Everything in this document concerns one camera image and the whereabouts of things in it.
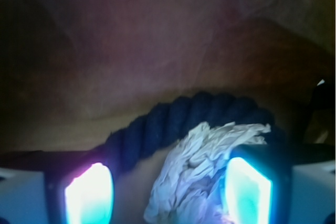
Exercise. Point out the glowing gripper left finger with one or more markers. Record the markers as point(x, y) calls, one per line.
point(56, 187)

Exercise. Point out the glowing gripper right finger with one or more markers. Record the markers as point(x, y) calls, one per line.
point(281, 184)

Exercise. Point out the white paper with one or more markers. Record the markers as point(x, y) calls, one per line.
point(187, 189)

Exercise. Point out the brown paper bag tray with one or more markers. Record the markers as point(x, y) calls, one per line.
point(73, 71)

